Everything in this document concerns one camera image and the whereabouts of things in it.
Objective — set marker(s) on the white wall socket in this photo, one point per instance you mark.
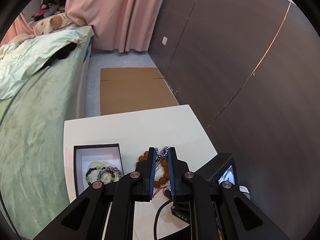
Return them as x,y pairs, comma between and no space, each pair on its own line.
164,41

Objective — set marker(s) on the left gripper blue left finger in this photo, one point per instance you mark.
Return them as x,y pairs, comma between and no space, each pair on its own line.
149,174

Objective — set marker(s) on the light green duvet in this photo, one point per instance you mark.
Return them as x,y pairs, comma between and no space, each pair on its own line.
20,61

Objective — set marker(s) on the green bed sheet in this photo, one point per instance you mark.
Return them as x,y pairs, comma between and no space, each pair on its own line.
33,185

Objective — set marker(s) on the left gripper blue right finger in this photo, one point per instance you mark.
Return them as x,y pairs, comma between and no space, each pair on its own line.
174,173

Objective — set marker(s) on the black jewelry box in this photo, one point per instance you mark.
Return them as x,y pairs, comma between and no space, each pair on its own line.
96,163

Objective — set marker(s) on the flat brown cardboard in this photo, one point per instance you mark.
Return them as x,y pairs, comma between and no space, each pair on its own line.
132,89

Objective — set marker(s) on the patterned pillow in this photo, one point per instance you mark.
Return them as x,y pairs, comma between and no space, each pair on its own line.
52,23

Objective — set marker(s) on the pink curtain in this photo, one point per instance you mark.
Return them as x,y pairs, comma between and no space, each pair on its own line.
19,26
117,24

